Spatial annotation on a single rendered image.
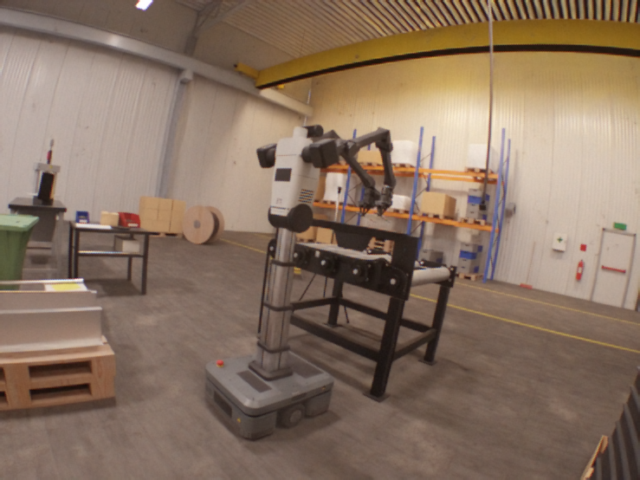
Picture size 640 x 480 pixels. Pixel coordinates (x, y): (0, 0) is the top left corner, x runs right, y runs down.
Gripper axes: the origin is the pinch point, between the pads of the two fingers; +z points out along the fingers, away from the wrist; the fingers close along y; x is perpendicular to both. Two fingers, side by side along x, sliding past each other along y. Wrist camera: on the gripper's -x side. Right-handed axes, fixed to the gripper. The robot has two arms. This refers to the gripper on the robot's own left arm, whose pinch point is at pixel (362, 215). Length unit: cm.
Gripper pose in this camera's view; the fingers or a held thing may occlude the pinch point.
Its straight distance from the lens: 237.4
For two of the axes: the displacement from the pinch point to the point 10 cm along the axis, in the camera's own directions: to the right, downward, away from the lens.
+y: -7.1, -1.6, 6.9
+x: -6.4, -2.5, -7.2
